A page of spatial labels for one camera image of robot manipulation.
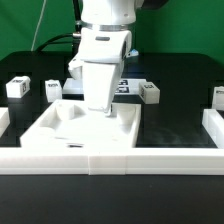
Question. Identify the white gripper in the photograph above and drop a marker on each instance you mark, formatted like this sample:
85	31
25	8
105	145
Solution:
99	63

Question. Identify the white square tabletop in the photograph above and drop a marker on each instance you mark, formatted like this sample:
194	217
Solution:
68	123

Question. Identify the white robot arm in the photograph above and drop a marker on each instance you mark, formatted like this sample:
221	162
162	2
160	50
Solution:
114	15

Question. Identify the white front fence bar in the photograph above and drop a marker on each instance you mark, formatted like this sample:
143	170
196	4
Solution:
178	161

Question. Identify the white left fence piece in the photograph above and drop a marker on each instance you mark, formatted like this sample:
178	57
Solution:
4	120

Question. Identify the white marker base plate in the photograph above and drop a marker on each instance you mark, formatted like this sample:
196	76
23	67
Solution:
125	87

